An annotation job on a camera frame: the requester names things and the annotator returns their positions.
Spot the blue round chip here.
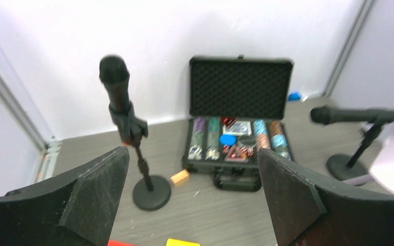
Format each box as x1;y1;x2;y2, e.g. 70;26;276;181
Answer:
219;134;237;146

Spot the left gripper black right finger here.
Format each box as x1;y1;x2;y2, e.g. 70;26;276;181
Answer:
258;149;394;245

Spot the small blue block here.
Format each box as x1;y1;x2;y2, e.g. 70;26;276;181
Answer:
288;92;302;101

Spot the small yellow block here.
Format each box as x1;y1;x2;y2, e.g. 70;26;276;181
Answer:
166;238;200;246

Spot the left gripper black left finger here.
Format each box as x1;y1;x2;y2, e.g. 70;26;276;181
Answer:
0;147;129;245

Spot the red triangle token lower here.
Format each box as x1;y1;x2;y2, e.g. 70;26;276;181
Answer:
224;145;248;163

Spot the black round-base mic stand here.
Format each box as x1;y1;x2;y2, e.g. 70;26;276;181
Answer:
326;111;394;181
109;102;171;211

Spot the red triangle token upper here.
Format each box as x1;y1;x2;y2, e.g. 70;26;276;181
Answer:
220;117;237;128

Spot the black microphone orange ring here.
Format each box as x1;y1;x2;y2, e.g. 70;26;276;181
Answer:
98;54;133;147

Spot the black microphone plain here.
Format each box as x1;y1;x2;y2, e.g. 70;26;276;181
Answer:
310;106;394;125

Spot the red triangle token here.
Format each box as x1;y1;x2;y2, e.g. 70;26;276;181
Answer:
220;117;237;128
224;145;248;163

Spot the small wooden block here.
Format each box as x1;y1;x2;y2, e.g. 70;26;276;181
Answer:
170;169;190;187

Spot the orange flat toy brick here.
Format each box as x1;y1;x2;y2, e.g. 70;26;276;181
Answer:
107;240;135;246

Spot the silver dealer button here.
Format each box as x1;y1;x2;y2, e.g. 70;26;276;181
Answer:
237;135;256;148

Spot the blue playing card deck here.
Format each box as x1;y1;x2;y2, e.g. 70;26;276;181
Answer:
223;121;252;136

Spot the black poker chip case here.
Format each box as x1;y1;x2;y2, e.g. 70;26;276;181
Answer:
182;56;294;192

